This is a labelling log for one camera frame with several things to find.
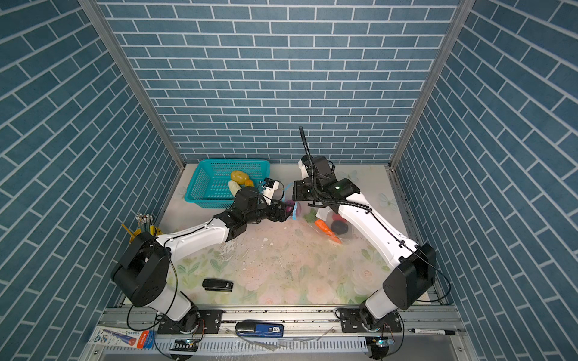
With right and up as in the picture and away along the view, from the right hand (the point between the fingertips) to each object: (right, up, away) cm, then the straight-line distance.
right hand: (290, 187), depth 78 cm
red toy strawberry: (+20, -13, +17) cm, 30 cm away
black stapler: (-26, -35, +1) cm, 43 cm away
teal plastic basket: (-42, -1, +33) cm, 54 cm away
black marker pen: (+47, -47, -6) cm, 67 cm away
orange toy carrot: (+14, -18, +16) cm, 28 cm away
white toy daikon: (-28, -1, +28) cm, 40 cm away
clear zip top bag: (+14, -15, +17) cm, 27 cm away
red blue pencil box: (-51, -47, -8) cm, 70 cm away
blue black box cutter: (-11, -43, -10) cm, 46 cm away
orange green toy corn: (-21, +1, +30) cm, 37 cm away
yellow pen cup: (-53, -14, +3) cm, 55 cm away
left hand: (-1, -7, +6) cm, 9 cm away
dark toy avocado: (+19, -17, +12) cm, 28 cm away
